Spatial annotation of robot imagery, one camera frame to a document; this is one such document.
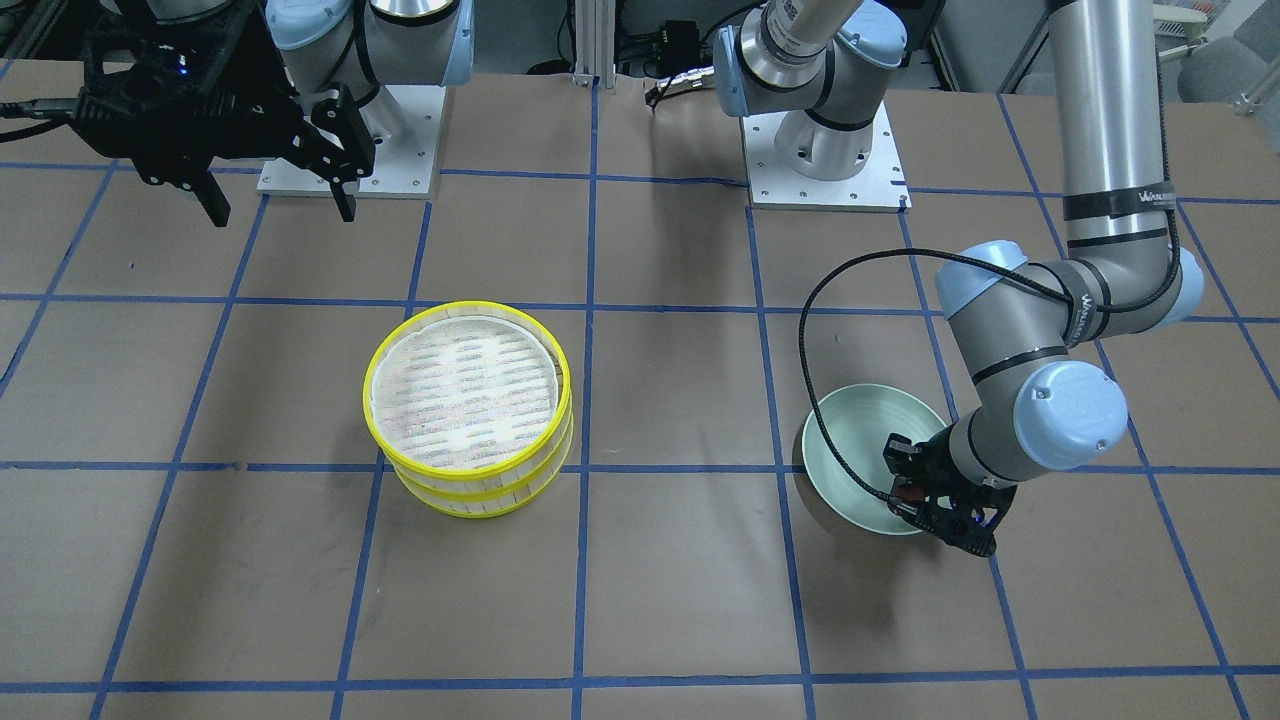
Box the yellow bamboo steamer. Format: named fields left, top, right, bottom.
left=361, top=300, right=572, bottom=483
left=390, top=410, right=575, bottom=519

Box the mint green plate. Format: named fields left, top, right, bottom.
left=801, top=383, right=947, bottom=536

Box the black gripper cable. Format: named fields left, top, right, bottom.
left=797, top=249, right=1076, bottom=503

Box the aluminium frame post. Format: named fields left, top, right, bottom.
left=571, top=0, right=620, bottom=94

